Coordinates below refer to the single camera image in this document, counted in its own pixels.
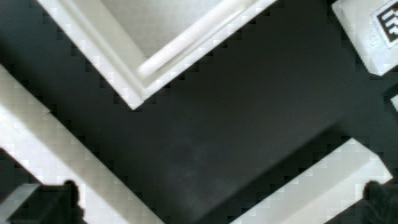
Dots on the white U-shaped fence frame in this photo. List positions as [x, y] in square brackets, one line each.
[307, 203]

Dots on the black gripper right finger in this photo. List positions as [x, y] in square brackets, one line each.
[376, 209]

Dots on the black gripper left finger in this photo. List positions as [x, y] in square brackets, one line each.
[44, 204]

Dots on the white cabinet top block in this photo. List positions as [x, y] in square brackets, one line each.
[369, 18]

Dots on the white cabinet body box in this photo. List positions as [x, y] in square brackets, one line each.
[145, 37]

